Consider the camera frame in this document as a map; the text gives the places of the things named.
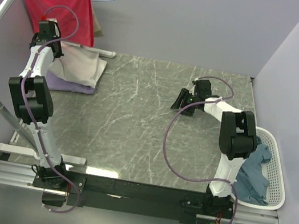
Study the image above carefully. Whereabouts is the red towel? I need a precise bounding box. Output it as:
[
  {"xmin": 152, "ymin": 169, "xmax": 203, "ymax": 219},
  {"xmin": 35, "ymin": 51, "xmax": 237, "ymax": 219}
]
[{"xmin": 24, "ymin": 0, "xmax": 94, "ymax": 47}]

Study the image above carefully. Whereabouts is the white rack foot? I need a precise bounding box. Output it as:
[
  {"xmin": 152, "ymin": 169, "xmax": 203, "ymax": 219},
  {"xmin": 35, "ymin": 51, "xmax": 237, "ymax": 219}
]
[
  {"xmin": 0, "ymin": 143, "xmax": 86, "ymax": 166},
  {"xmin": 66, "ymin": 42, "xmax": 116, "ymax": 58}
]

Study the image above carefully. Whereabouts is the white t-shirt red print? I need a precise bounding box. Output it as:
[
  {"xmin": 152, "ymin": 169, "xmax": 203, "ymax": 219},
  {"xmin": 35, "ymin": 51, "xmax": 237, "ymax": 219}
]
[{"xmin": 49, "ymin": 42, "xmax": 107, "ymax": 88}]

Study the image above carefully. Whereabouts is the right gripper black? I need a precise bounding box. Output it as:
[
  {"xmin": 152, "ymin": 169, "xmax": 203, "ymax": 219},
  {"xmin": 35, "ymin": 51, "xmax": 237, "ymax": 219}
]
[{"xmin": 169, "ymin": 86, "xmax": 200, "ymax": 118}]

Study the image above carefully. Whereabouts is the blue-grey t-shirt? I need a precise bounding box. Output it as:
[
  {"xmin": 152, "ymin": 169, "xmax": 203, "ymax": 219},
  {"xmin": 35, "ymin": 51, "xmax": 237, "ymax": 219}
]
[{"xmin": 234, "ymin": 137, "xmax": 272, "ymax": 206}]

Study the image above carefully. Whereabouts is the white laundry basket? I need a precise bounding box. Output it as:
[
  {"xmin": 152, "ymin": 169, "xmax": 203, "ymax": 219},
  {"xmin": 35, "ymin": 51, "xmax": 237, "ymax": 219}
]
[{"xmin": 238, "ymin": 127, "xmax": 285, "ymax": 211}]

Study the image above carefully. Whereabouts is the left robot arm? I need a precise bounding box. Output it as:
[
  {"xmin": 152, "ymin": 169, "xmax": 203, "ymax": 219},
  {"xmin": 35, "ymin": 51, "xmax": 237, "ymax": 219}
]
[{"xmin": 8, "ymin": 19, "xmax": 68, "ymax": 190}]

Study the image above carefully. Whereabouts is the white rack foot front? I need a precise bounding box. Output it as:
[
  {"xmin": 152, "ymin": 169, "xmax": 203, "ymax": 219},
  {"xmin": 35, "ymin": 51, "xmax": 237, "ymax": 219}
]
[{"xmin": 0, "ymin": 143, "xmax": 86, "ymax": 166}]

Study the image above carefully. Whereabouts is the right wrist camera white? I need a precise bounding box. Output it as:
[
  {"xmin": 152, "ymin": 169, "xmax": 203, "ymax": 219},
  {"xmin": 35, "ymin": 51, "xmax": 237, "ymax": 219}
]
[{"xmin": 190, "ymin": 78, "xmax": 199, "ymax": 95}]

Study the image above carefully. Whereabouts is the aluminium rail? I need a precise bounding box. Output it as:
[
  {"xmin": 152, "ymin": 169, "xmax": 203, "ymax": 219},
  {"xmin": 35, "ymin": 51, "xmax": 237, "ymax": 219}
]
[{"xmin": 0, "ymin": 161, "xmax": 279, "ymax": 224}]

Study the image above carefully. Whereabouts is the black base beam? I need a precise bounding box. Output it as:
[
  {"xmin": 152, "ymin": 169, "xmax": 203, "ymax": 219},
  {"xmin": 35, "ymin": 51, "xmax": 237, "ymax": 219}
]
[{"xmin": 33, "ymin": 171, "xmax": 233, "ymax": 224}]

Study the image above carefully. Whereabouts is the folded purple t-shirt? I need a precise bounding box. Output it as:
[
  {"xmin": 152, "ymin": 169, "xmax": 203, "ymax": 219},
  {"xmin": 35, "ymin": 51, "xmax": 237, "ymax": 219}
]
[{"xmin": 46, "ymin": 71, "xmax": 95, "ymax": 95}]

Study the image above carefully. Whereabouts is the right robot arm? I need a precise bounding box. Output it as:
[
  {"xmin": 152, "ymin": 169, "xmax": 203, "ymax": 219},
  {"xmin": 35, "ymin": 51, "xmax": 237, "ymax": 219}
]
[{"xmin": 171, "ymin": 78, "xmax": 257, "ymax": 215}]

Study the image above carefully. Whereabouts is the white rack foot rear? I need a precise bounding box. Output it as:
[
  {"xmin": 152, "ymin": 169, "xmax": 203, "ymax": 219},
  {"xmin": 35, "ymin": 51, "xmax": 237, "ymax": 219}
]
[{"xmin": 66, "ymin": 42, "xmax": 116, "ymax": 58}]

